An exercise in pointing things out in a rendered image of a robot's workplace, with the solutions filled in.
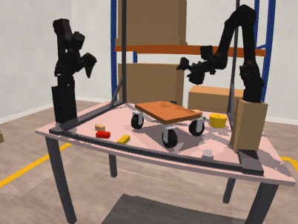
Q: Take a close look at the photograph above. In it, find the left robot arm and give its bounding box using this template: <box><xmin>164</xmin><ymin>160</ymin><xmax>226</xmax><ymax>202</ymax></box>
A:
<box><xmin>189</xmin><ymin>4</ymin><xmax>265</xmax><ymax>103</ymax></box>

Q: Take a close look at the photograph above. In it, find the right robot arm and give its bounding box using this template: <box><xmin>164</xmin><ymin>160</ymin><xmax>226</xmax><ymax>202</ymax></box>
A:
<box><xmin>53</xmin><ymin>19</ymin><xmax>85</xmax><ymax>88</ymax></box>

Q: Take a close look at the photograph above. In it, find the yellow short cylinder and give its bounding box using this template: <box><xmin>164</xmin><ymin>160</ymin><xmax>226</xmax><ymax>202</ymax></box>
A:
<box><xmin>209</xmin><ymin>113</ymin><xmax>227</xmax><ymax>128</ymax></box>

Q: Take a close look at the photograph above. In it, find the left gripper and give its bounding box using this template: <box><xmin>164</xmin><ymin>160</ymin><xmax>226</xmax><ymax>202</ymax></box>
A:
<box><xmin>176</xmin><ymin>57</ymin><xmax>205</xmax><ymax>81</ymax></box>

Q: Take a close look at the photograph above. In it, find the red toy building brick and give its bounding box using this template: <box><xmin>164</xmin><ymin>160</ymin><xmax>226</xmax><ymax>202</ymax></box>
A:
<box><xmin>96</xmin><ymin>131</ymin><xmax>110</xmax><ymax>139</ymax></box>

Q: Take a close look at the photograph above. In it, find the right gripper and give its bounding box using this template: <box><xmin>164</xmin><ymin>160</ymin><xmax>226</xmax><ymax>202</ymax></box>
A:
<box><xmin>59</xmin><ymin>53</ymin><xmax>97</xmax><ymax>90</ymax></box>

